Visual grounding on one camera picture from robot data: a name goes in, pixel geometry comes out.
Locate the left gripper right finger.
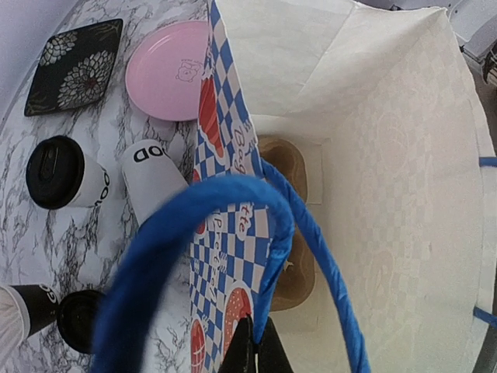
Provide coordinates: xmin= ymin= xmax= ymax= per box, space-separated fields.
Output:
xmin=257 ymin=318 xmax=292 ymax=373

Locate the white paper cup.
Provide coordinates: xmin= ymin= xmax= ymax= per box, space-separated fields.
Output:
xmin=121 ymin=139 xmax=188 ymax=225
xmin=68 ymin=153 xmax=110 ymax=207

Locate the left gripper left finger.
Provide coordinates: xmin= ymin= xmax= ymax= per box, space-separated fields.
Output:
xmin=219 ymin=315 xmax=256 ymax=373

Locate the bundle of white wrapped straws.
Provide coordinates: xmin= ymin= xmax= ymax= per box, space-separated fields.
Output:
xmin=1 ymin=286 xmax=30 ymax=367

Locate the black cup holding straws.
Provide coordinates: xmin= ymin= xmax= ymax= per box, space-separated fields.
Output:
xmin=4 ymin=284 xmax=59 ymax=341

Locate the stack of black lids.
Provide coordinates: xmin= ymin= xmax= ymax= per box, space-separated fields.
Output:
xmin=57 ymin=290 xmax=105 ymax=354

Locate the checkered paper bag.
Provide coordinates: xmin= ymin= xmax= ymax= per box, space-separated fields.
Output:
xmin=91 ymin=1 xmax=496 ymax=372

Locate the black patterned square plate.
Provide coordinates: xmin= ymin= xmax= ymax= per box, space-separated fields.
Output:
xmin=24 ymin=19 xmax=123 ymax=117

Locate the brown cardboard cup carrier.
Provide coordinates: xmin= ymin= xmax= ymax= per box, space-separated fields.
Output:
xmin=259 ymin=136 xmax=315 ymax=312

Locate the pink plate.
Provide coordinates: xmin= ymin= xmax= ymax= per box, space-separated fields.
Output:
xmin=125 ymin=20 xmax=208 ymax=121

